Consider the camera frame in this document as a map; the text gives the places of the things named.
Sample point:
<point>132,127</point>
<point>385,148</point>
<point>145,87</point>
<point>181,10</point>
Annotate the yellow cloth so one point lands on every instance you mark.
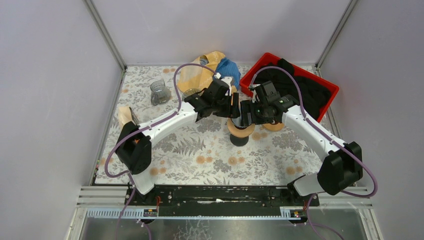
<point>201,73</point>

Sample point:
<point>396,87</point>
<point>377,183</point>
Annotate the black cloth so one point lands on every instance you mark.
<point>314,95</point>

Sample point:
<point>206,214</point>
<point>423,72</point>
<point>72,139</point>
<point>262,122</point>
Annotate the wooden ring holder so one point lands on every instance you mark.
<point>239,132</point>
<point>274,127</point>

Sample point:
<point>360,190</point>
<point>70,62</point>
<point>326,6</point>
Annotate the floral table mat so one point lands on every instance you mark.
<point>202,154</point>

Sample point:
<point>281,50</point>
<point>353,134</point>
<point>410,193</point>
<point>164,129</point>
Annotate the white paper coffee filter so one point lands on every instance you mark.
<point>238,123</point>

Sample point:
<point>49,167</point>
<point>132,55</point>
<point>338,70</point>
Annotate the dark glass carafe red rim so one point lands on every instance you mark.
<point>238,141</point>

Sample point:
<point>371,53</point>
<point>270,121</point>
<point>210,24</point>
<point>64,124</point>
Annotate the blue cloth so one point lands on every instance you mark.
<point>228,68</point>

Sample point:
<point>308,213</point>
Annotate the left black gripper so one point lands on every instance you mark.
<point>234,105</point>

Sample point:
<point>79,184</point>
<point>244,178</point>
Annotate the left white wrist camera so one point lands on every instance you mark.
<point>228,80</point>

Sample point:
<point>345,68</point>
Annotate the orange filter holder box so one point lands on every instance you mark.
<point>126,115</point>

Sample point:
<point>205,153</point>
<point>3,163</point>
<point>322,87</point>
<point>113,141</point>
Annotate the clear glass pitcher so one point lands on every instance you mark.
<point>160,93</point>

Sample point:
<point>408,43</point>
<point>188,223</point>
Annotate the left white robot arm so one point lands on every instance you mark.
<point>135,143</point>

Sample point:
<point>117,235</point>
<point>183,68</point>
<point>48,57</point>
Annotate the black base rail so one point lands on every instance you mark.
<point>216,200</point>

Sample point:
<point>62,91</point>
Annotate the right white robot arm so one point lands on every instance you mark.
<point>341,161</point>

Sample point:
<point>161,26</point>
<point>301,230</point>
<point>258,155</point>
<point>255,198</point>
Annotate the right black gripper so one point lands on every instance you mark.
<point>248,106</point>

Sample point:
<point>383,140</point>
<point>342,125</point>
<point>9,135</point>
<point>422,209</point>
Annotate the clear grey glass dripper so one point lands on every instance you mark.
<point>190,92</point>

